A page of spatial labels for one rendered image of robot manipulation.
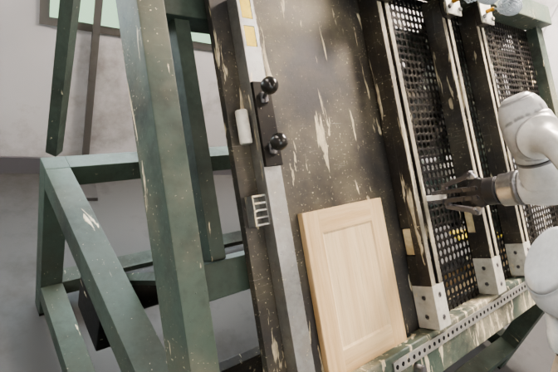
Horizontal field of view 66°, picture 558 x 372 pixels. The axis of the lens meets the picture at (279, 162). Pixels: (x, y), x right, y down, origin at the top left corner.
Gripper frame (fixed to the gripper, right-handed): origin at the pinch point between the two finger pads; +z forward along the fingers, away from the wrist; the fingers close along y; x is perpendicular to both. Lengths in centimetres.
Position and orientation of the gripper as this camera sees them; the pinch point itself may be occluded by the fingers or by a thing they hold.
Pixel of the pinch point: (433, 198)
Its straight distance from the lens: 138.7
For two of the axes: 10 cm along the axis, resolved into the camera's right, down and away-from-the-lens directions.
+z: -6.1, 1.7, 7.7
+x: -7.7, 0.8, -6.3
